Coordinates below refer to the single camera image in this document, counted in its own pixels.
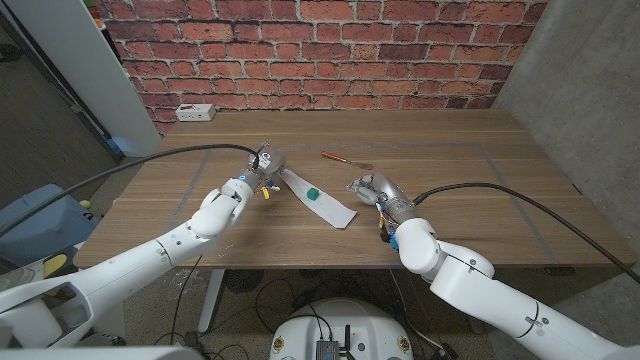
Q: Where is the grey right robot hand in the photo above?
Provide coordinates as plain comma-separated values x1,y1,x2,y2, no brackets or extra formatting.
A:
346,172,419,225

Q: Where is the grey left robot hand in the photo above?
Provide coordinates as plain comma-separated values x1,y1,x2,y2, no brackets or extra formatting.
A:
244,143,287,189

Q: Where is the white receipt paper strip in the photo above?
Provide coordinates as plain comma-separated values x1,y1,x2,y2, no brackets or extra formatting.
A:
278,168,359,230

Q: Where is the white power strip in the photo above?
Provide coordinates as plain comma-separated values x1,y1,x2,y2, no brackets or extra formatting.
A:
174,103,217,123

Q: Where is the printed red brick backdrop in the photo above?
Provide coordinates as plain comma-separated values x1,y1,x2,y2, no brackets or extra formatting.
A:
94,0,549,136

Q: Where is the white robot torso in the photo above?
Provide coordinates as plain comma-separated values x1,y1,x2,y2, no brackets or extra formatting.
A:
268,298,415,360

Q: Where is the white table leg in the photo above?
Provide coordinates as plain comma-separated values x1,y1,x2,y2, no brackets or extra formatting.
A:
197,268,226,335

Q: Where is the black power adapter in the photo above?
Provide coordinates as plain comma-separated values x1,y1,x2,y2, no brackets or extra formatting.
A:
430,342,459,360

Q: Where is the white upright panel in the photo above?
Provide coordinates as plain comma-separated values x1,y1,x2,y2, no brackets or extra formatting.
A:
3,0,162,159

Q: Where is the blue plastic bin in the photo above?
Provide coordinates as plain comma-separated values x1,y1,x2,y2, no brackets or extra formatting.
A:
0,183,101,266

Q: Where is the yellow flat object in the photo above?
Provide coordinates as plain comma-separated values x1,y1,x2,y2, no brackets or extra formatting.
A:
42,253,69,279

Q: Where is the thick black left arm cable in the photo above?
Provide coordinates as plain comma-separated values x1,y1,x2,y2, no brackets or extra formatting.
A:
0,143,261,239

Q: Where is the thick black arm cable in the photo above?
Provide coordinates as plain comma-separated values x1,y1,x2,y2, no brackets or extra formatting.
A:
412,181,640,284
0,143,261,239

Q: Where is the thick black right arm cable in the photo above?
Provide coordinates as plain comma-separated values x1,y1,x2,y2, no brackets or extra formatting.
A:
412,181,640,284

